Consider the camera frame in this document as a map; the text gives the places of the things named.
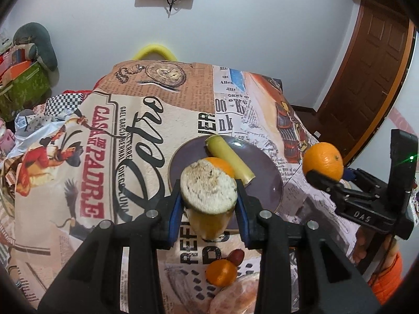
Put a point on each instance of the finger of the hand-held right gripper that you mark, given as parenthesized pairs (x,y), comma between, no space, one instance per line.
(322,180)
(363,178)

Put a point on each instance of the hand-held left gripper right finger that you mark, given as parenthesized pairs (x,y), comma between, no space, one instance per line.
(244,217)

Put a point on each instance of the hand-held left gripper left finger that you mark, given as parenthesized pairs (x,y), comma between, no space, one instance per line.
(174,217)

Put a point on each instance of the orange with stem dimple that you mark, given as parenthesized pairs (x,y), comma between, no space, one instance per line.
(323,160)

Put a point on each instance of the purple plate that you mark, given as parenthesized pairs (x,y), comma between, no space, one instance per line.
(262,183)

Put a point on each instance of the thick sugarcane piece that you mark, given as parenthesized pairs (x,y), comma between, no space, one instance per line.
(209,186)

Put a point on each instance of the person's right forearm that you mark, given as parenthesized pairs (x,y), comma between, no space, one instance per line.
(388,274)

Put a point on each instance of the person's right hand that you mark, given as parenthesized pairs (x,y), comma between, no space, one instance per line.
(361,247)

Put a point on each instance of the red date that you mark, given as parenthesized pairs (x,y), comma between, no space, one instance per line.
(237,256)

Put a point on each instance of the orange with smooth peel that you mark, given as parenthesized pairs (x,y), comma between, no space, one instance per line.
(223,165)

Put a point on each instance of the small orange tomato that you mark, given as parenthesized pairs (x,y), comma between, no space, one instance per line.
(221,272)

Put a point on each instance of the thin sugarcane piece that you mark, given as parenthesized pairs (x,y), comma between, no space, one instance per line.
(229,158)

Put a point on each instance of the pink bread loaf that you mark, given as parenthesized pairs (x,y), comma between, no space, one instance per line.
(235,297)

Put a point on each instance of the brown wooden door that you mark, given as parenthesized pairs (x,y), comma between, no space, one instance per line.
(370,81)

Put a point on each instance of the printed newspaper tablecloth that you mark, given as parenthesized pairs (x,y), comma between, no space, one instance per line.
(131,111)

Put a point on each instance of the black white checkered cloth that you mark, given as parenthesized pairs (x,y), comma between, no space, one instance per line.
(65,99)

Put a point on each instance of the yellow chair back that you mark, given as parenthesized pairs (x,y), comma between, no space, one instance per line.
(156,50)

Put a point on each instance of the white polka dot bag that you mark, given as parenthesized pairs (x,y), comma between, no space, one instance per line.
(29,122)

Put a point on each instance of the green patterned bag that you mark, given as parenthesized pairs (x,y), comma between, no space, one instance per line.
(24,88)

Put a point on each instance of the grey cushion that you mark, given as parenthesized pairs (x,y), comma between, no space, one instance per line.
(42,44)

